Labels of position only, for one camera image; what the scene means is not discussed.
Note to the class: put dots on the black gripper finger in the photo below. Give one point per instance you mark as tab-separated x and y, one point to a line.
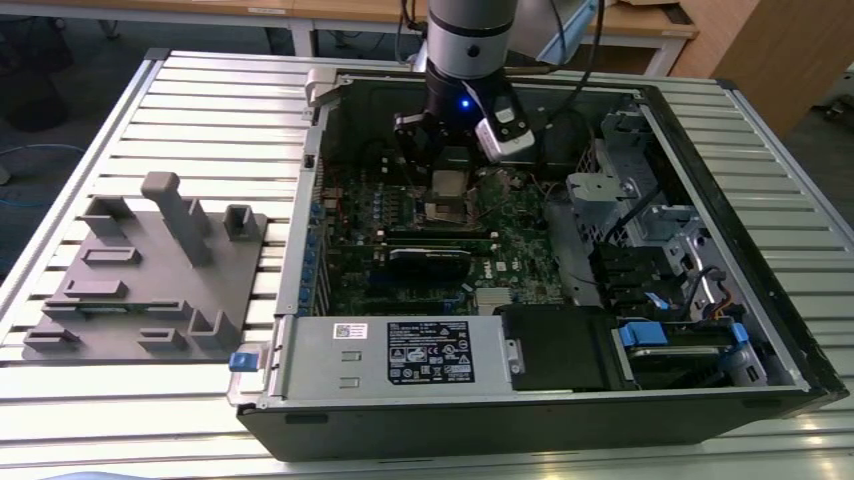
417	137

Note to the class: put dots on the silver square CPU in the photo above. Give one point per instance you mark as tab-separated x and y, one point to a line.
449	184

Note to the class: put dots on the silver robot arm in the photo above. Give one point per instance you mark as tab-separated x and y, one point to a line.
470	35

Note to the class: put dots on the pale blue teach pendant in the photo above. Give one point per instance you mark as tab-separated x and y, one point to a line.
563	40

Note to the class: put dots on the black graphics card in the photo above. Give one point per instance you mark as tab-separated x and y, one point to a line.
430	270

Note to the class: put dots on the green motherboard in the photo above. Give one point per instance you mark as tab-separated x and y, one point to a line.
527	250

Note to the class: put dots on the silver metal drive cage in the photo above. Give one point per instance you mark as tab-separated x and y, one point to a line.
594	187

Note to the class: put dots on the small silver heatsink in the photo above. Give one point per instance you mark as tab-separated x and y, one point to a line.
495	296

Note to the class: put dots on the black drive bay block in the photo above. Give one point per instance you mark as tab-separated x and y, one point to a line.
628	270

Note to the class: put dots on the grey parts rack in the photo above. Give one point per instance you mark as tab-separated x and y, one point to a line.
167	280

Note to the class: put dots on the black plastic shroud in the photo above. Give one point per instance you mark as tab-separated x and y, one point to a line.
554	350

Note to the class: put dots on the wooden cabinet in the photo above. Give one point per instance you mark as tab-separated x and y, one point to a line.
768	50

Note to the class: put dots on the silver power supply with label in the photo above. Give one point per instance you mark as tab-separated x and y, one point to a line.
321	375

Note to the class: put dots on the hard disk in blue carrier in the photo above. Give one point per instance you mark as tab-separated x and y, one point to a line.
641	334

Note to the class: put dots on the blue case latch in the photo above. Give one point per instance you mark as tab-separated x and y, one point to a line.
242	362

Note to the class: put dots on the office chair base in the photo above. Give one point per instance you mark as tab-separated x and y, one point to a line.
837	107

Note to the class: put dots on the green RAM stick on rack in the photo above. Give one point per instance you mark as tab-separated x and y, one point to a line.
100	310

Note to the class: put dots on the black office chair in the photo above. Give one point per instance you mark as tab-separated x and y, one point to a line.
34	75

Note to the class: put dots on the black PC case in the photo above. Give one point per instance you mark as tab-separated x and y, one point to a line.
467	430

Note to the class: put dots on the blue plastic clip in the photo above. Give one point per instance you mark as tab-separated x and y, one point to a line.
738	334

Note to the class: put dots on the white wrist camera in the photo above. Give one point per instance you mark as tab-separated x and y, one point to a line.
507	130

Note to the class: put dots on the wooden desk white frame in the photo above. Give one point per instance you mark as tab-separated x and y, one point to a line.
657	29

